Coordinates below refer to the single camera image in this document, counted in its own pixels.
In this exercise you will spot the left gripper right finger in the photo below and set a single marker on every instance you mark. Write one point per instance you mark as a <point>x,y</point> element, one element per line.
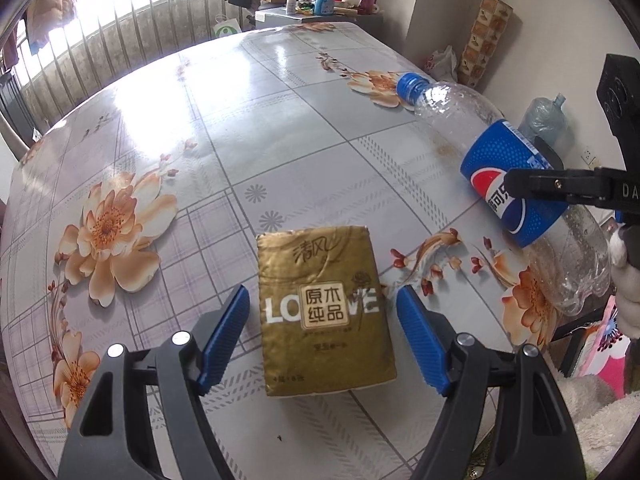
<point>428,335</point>

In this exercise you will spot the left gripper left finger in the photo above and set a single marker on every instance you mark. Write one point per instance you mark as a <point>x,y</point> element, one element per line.
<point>216,335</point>

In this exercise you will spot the gold tissue pack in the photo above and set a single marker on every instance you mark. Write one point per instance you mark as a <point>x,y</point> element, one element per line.
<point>322,312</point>

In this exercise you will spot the Pepsi plastic bottle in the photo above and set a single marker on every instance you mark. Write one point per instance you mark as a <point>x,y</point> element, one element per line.
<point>563,244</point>

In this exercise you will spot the white gloved right hand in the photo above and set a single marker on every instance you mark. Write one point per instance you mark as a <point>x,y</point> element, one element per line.
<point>624,247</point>

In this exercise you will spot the large water jug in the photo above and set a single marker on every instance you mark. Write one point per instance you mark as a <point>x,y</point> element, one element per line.
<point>544,119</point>

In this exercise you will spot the patterned rolled mat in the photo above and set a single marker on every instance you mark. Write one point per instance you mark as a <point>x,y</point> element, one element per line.
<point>488,27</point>

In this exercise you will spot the floral tablecloth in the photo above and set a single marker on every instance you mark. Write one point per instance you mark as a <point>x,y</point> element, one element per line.
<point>139,211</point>

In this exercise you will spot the white plastic bag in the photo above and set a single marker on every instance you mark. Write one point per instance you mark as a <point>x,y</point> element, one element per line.
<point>442,65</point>

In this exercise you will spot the white green paper bag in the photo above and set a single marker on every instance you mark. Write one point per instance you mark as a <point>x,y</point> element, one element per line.
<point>225,26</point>

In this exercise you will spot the balcony metal railing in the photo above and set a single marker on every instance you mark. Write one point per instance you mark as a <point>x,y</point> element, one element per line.
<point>108,39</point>

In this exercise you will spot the hanging pink coat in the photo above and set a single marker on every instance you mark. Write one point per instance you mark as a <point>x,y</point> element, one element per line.
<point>42,16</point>

